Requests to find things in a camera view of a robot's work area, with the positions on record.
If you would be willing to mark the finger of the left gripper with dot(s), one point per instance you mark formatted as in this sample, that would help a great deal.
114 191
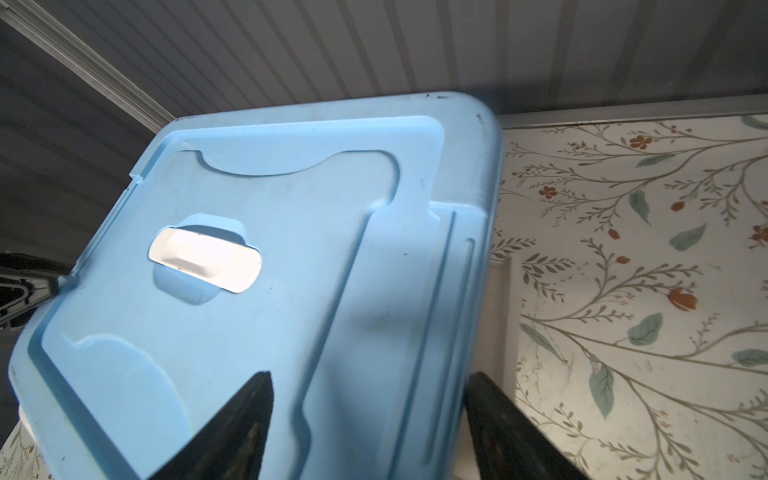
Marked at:
26 283

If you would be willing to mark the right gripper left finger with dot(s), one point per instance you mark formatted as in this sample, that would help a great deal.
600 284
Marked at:
222 435

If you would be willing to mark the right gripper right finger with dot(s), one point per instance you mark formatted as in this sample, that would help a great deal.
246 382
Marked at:
516 438

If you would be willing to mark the white plastic storage bin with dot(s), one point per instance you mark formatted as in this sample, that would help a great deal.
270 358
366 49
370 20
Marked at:
495 353

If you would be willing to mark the blue plastic lid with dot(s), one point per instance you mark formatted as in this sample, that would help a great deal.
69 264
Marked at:
340 248

